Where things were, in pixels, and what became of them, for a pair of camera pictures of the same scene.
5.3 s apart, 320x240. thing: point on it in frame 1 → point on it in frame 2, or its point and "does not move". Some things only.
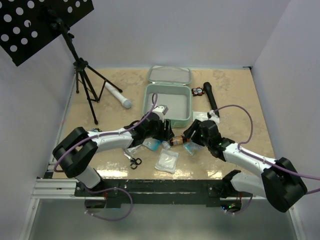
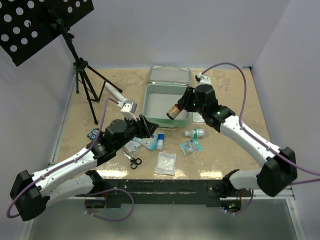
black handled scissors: (134, 162) does not move
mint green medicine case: (169, 87) does not move
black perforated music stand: (26, 26) does not move
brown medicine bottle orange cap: (177, 140) → (174, 111)
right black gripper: (194, 126) → (185, 102)
